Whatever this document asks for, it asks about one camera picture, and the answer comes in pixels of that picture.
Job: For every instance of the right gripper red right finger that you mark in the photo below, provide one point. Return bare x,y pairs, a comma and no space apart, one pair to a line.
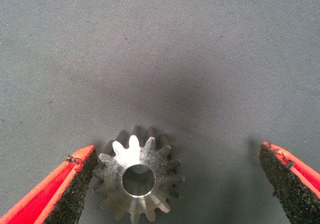
295,184

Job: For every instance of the dark grey table cloth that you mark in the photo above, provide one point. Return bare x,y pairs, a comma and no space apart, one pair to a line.
175,46

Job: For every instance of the small steel gear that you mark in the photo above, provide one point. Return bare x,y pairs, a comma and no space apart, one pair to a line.
117,169

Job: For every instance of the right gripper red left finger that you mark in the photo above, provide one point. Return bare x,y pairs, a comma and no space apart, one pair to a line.
42,199

